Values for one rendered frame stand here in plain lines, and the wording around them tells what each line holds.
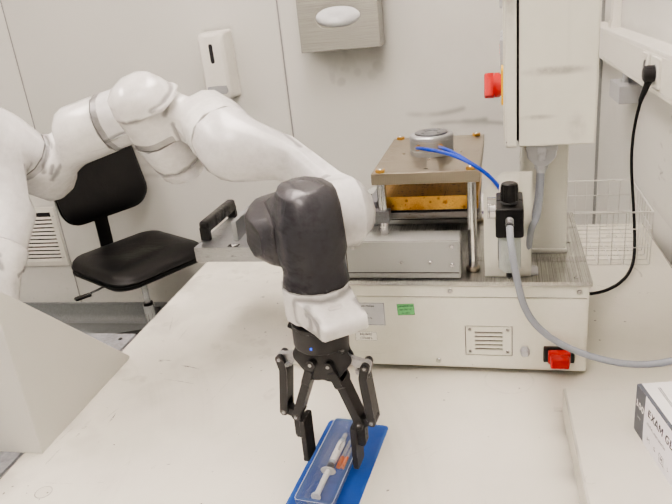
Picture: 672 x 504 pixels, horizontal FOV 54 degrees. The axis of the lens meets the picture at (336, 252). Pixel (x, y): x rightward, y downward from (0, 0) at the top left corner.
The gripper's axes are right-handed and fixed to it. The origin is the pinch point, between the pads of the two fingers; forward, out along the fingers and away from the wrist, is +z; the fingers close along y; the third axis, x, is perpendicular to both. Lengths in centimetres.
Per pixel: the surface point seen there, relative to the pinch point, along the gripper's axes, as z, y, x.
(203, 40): -46, 106, -165
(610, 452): -0.2, -37.3, -5.9
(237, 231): -18.6, 29.8, -34.4
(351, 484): 4.7, -3.3, 2.5
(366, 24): -48, 41, -170
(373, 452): 4.7, -4.5, -4.8
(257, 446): 5.0, 13.9, -2.5
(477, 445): 4.6, -19.3, -9.5
